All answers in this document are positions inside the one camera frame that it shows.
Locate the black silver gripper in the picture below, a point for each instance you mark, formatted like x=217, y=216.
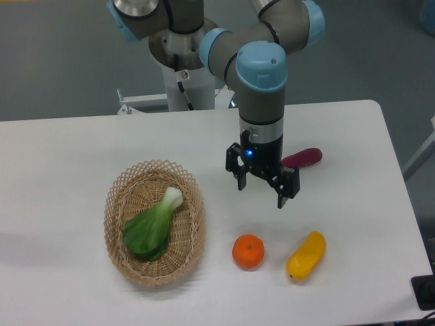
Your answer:
x=259, y=153

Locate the orange tangerine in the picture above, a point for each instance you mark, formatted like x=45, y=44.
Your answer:
x=248, y=251

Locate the purple sweet potato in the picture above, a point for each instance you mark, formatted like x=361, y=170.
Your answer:
x=303, y=159

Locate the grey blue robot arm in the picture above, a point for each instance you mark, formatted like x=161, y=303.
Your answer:
x=251, y=62

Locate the white frame at right edge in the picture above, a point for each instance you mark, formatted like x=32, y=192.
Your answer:
x=420, y=157

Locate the black device at table edge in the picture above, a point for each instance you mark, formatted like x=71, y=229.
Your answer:
x=423, y=287

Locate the yellow mango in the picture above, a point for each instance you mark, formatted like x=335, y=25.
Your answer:
x=307, y=256

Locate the woven wicker basket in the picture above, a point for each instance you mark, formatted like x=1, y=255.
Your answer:
x=138, y=188

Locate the green bok choy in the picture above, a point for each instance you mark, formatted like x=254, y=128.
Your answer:
x=147, y=234

